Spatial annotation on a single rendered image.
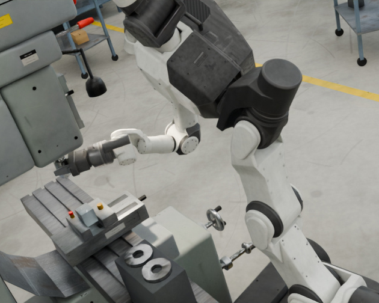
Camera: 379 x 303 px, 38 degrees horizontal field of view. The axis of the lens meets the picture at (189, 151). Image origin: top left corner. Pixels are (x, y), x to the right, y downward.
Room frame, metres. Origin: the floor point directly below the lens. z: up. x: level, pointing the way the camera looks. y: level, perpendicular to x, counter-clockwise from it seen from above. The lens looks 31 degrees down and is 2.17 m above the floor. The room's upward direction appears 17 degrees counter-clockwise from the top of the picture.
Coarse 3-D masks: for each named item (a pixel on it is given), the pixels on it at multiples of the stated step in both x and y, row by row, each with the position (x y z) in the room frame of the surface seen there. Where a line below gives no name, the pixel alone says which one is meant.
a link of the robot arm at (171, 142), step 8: (152, 136) 1.81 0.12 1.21; (160, 136) 1.82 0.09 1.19; (168, 136) 1.83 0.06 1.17; (176, 136) 1.83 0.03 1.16; (184, 136) 1.81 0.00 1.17; (152, 144) 1.77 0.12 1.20; (160, 144) 1.79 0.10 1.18; (168, 144) 1.80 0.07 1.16; (176, 144) 1.82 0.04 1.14; (152, 152) 1.77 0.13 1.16; (160, 152) 1.79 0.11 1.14; (168, 152) 1.81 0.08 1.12; (176, 152) 1.81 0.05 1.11
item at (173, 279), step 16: (144, 240) 1.37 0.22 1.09; (128, 256) 1.30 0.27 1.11; (144, 256) 1.28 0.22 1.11; (160, 256) 1.28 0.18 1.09; (128, 272) 1.25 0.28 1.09; (144, 272) 1.21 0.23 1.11; (160, 272) 1.19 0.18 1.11; (176, 272) 1.19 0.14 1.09; (128, 288) 1.30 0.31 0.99; (144, 288) 1.17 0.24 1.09; (160, 288) 1.15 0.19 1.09; (176, 288) 1.17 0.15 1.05
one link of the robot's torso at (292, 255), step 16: (256, 224) 1.36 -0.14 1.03; (272, 224) 1.34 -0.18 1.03; (256, 240) 1.38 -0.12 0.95; (272, 240) 1.38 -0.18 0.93; (288, 240) 1.38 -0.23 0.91; (304, 240) 1.40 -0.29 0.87; (272, 256) 1.38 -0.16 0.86; (288, 256) 1.35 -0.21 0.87; (304, 256) 1.36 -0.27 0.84; (288, 272) 1.36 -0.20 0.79; (304, 272) 1.33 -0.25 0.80; (320, 272) 1.34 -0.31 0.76; (288, 288) 1.37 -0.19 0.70; (304, 288) 1.31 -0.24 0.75; (320, 288) 1.30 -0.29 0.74; (336, 288) 1.31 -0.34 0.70
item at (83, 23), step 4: (84, 20) 1.75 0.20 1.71; (88, 20) 1.76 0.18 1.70; (92, 20) 1.76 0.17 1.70; (76, 24) 1.75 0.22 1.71; (80, 24) 1.74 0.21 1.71; (84, 24) 1.75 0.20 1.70; (88, 24) 1.75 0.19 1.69; (68, 28) 1.73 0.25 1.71; (72, 28) 1.73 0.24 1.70; (76, 28) 1.74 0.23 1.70; (80, 28) 1.75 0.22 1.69; (60, 32) 1.71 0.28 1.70; (64, 32) 1.72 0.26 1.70; (68, 32) 1.73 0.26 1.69; (56, 36) 1.70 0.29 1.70; (60, 36) 1.71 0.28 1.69
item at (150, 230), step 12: (132, 228) 1.81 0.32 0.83; (144, 228) 1.79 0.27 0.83; (156, 228) 1.76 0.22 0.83; (156, 240) 1.69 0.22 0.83; (168, 240) 1.69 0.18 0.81; (168, 252) 1.68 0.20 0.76; (84, 276) 1.61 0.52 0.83; (60, 300) 1.52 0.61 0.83; (72, 300) 1.50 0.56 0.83; (84, 300) 1.51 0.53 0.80; (96, 300) 1.53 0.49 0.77
